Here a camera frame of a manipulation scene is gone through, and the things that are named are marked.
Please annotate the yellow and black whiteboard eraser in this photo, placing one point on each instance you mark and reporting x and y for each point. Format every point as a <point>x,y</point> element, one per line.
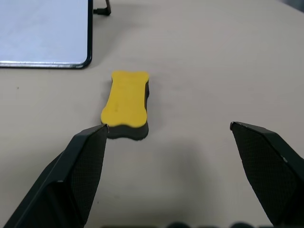
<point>126,102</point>

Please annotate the black-framed whiteboard with stand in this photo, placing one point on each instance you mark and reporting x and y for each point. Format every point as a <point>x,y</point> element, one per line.
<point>42,31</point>

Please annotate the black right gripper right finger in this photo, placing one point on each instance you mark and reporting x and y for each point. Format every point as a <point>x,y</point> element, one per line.
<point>268,166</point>

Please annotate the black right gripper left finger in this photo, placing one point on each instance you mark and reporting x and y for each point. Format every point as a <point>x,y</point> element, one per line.
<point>59,180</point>

